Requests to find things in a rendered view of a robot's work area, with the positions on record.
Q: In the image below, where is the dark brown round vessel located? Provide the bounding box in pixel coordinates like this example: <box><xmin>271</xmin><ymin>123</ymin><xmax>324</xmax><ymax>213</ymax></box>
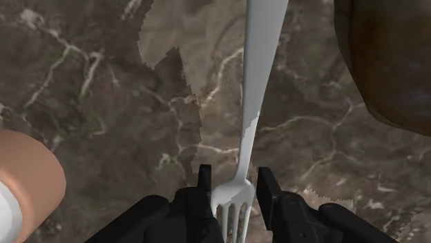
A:
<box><xmin>333</xmin><ymin>0</ymin><xmax>431</xmax><ymax>137</ymax></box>

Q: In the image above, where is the tan and white cylinder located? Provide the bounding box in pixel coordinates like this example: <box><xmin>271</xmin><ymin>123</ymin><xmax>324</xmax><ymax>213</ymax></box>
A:
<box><xmin>0</xmin><ymin>129</ymin><xmax>67</xmax><ymax>243</ymax></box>

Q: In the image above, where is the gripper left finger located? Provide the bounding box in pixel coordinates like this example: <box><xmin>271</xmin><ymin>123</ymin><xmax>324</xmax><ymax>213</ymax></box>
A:
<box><xmin>84</xmin><ymin>164</ymin><xmax>226</xmax><ymax>243</ymax></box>

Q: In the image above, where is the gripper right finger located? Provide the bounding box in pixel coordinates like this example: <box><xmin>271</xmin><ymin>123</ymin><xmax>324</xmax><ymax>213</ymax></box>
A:
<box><xmin>256</xmin><ymin>166</ymin><xmax>399</xmax><ymax>243</ymax></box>

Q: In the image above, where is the white fork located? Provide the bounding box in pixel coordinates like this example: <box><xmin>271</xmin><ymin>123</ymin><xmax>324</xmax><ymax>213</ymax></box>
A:
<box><xmin>210</xmin><ymin>0</ymin><xmax>289</xmax><ymax>243</ymax></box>

